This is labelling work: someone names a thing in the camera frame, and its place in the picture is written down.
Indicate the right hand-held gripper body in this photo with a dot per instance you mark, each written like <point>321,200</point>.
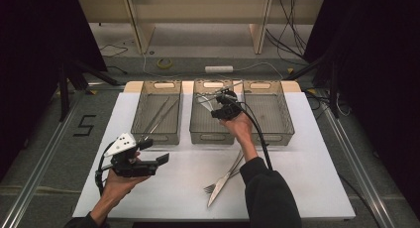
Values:
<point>228,105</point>

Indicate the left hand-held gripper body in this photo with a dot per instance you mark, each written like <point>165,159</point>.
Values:
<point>132,168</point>

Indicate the white ceramic spoon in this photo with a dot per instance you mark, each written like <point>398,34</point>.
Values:
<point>206,102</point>

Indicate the grey transparent plastic bin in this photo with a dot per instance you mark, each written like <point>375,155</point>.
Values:
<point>270,117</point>
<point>201,125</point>
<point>157,119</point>

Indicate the metal chopstick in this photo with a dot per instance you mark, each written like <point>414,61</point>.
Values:
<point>163,117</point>
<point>157,115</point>

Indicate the metal fork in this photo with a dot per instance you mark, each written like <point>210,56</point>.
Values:
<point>213,187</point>

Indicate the metal table knife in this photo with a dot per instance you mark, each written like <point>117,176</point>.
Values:
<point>221,183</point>

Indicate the person's left hand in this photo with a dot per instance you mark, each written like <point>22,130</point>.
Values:
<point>120,188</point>

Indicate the person's right hand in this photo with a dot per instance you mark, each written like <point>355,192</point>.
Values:
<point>239,127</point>

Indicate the white power strip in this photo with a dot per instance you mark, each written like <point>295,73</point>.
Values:
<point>218,69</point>

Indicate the yellow tape roll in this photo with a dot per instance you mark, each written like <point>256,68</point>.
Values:
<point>164,63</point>

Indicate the light wooden shelf unit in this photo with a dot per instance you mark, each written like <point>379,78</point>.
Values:
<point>198,10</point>

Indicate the black metal stand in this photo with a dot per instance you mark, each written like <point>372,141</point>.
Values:
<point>333,89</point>
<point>66,89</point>

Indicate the metal floor rail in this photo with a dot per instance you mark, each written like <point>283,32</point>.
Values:
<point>356,162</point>
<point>36,175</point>

